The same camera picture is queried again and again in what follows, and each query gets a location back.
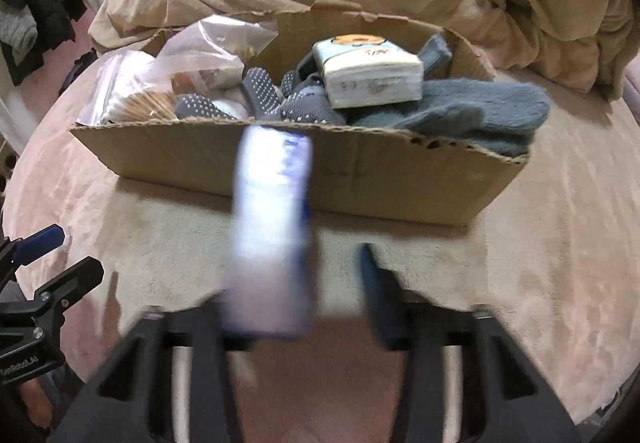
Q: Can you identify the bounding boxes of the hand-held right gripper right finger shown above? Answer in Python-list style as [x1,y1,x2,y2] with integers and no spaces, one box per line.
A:
[360,243,583,443]

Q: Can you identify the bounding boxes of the person's left hand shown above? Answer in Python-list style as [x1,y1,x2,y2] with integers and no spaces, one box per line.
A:
[14,377,57,430]

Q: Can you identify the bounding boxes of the bed with beige sheet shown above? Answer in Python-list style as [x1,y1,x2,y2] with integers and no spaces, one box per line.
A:
[2,46,640,426]

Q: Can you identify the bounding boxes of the bag of cotton swabs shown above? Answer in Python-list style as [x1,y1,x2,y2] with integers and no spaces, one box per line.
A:
[79,50,184,127]

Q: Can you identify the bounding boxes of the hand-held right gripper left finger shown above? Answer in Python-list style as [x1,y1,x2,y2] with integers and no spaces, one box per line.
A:
[46,290,256,443]

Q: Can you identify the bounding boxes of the blue and white packet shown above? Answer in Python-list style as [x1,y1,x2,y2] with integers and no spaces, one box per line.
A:
[220,125,321,340]

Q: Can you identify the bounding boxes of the light blue tissue pack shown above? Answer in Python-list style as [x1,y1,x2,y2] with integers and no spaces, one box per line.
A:
[312,34,425,110]

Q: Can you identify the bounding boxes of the grey dotted socks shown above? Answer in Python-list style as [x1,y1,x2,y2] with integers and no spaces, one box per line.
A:
[175,67,347,127]

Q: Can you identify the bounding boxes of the cardboard box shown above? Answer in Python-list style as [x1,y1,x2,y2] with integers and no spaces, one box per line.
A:
[69,0,531,228]

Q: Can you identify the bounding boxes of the lavender pillow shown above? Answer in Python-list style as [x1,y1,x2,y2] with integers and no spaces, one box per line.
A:
[619,67,640,116]

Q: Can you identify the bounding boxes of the white socks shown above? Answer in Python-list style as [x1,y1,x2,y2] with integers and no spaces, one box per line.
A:
[209,97,251,122]

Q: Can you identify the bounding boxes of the clear zip bag of snacks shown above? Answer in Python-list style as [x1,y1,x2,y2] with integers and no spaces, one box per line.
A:
[155,15,279,95]

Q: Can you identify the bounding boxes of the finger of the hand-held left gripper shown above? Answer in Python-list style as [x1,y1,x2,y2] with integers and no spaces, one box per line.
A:
[0,224,67,274]
[34,256,105,310]

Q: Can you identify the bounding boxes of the grey fuzzy gloves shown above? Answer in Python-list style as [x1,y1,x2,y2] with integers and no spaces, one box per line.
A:
[350,34,552,158]

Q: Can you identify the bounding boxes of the grey knit sweater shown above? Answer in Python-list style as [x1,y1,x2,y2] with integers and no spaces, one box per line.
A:
[0,4,39,65]

